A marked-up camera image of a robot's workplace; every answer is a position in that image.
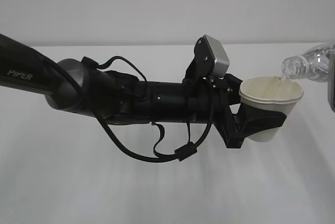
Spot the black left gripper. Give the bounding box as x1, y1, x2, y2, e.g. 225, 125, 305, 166
210, 73, 287, 148

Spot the white paper cup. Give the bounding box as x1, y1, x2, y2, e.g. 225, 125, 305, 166
238, 75, 305, 143

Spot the clear water bottle green label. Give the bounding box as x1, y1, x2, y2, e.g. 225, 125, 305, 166
281, 41, 334, 82

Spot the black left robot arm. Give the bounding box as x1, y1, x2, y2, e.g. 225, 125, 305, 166
1, 35, 286, 149

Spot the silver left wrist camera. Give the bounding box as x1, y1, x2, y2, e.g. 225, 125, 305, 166
183, 35, 230, 83

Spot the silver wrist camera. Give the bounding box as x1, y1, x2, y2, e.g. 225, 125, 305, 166
183, 35, 230, 83
328, 50, 335, 112

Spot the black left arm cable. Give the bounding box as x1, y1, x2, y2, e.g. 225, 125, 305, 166
33, 51, 218, 164

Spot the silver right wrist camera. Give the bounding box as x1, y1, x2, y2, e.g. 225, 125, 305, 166
328, 50, 335, 112

